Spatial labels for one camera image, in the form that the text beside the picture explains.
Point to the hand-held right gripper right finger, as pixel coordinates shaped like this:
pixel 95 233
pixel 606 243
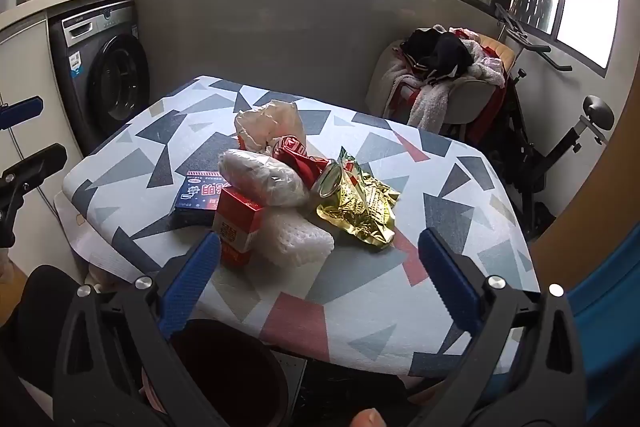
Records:
pixel 450 282

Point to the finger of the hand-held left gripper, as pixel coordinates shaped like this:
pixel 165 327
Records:
pixel 20 111
pixel 35 164

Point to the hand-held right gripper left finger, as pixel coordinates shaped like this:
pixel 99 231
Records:
pixel 192 282

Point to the red carton box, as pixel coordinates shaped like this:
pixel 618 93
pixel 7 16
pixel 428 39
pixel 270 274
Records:
pixel 235 227

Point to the blue box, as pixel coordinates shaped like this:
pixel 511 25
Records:
pixel 192 199

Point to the dark red trash bin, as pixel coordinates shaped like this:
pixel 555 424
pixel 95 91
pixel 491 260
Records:
pixel 225 372

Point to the white foam net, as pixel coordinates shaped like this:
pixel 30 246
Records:
pixel 295 239

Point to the gold foil wrapper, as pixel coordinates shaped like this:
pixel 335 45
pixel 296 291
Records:
pixel 360 212

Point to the crushed red drink can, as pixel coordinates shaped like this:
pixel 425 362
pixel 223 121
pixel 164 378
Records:
pixel 295 157

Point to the white plastic bag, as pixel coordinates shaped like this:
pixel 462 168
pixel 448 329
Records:
pixel 270 119

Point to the person's right hand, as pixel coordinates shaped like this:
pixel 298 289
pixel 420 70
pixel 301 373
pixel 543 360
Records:
pixel 367 418

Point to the white cabinet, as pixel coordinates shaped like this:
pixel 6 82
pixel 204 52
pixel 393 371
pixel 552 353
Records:
pixel 30 57

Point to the grey washing machine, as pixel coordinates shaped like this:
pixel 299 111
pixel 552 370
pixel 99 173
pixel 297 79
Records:
pixel 115 82

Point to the geometric patterned table cover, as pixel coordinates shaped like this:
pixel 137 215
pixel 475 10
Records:
pixel 450 157

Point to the person's leg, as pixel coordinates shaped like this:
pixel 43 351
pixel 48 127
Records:
pixel 35 307

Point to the black exercise bike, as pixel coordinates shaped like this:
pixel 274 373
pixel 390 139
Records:
pixel 520 132

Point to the beige chair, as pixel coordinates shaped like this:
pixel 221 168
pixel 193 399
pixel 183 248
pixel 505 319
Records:
pixel 470 99

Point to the white fleece garment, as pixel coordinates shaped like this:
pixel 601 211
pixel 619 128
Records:
pixel 430 99

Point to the pink fleece garment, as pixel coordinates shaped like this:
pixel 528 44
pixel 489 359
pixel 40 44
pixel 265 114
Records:
pixel 487 62

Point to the black garment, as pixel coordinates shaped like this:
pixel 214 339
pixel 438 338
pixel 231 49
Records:
pixel 440 49

